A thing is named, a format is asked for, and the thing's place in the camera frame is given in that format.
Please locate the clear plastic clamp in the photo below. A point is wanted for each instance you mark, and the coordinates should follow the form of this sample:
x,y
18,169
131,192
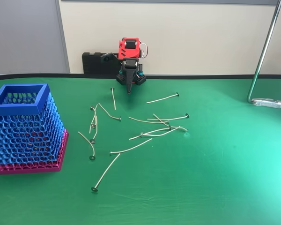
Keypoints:
x,y
269,103

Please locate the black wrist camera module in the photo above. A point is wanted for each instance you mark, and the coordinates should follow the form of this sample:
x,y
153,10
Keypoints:
x,y
108,57

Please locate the green table cloth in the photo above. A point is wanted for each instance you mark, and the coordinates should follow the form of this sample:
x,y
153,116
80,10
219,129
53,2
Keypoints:
x,y
201,175

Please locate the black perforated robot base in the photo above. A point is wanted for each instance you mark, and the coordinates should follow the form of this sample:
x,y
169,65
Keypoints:
x,y
120,78

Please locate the black plastic tool case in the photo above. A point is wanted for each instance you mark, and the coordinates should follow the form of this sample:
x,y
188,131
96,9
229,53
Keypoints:
x,y
93,64

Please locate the blue and pink lattice basket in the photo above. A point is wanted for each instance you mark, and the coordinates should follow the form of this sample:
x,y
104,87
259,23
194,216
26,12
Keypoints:
x,y
14,109

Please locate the chrome metal stand pole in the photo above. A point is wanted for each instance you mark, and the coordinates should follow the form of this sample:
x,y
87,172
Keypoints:
x,y
265,47

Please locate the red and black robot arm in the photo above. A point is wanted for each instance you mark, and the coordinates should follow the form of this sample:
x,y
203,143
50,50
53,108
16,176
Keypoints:
x,y
128,52

